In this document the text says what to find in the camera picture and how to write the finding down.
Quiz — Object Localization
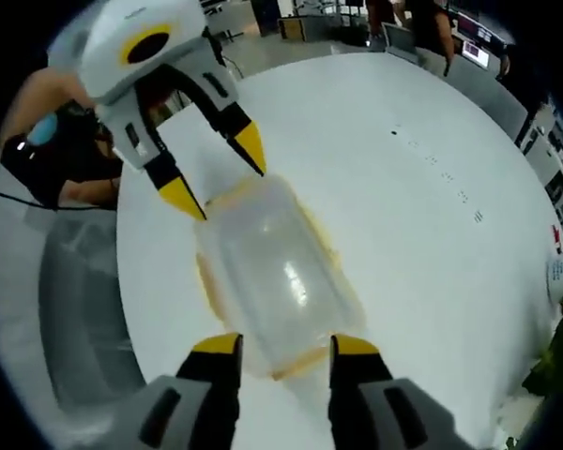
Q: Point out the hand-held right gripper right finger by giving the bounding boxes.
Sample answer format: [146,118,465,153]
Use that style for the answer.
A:
[327,333,457,450]

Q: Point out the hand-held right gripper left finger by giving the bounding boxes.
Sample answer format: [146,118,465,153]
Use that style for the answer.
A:
[120,332,245,450]

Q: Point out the clear box with plastic buckle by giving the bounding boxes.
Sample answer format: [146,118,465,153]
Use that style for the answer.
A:
[192,172,369,382]

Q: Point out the wooden cabinet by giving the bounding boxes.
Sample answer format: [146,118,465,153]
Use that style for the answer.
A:
[278,15,307,41]

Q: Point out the grey chair back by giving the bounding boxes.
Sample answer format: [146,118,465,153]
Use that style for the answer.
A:
[383,22,419,58]

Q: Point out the green potted plant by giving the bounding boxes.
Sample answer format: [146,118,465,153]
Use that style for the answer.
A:
[519,279,563,450]

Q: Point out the small desk monitor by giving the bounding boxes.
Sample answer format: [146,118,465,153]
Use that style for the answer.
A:
[461,38,493,72]

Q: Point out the black wrist strap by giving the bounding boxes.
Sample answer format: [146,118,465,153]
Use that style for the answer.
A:
[0,104,123,210]

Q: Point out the wall screen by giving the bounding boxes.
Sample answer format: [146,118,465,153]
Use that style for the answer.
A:
[458,7,509,49]

